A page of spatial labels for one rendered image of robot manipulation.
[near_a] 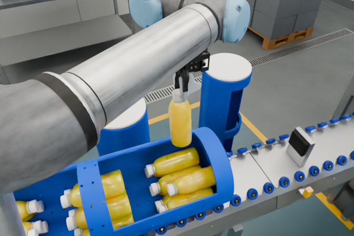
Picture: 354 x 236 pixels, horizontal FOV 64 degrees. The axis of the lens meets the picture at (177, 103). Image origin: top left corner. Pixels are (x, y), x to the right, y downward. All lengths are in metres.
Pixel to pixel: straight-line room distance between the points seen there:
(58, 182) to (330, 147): 1.19
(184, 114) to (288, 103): 2.41
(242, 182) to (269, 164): 0.16
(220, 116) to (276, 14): 2.26
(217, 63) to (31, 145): 1.48
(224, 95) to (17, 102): 1.42
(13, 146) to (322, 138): 1.41
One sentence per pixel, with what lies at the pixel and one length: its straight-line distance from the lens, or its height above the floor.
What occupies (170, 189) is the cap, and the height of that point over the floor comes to 1.12.
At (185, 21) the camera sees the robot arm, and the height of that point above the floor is 1.78.
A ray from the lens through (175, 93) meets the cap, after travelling 0.81.
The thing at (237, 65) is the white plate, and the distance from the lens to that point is 1.69.
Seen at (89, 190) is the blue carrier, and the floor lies 1.23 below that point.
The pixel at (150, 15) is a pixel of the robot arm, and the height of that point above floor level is 1.74.
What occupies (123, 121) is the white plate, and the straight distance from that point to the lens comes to 1.32.
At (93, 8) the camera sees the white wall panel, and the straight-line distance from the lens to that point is 4.30.
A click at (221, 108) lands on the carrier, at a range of 1.70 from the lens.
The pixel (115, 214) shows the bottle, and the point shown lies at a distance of 0.96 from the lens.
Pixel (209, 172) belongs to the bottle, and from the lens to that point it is 1.01.
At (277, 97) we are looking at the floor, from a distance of 3.20.
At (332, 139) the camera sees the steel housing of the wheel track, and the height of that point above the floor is 0.93.
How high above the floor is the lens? 1.97
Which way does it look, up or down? 42 degrees down
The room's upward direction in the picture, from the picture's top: straight up
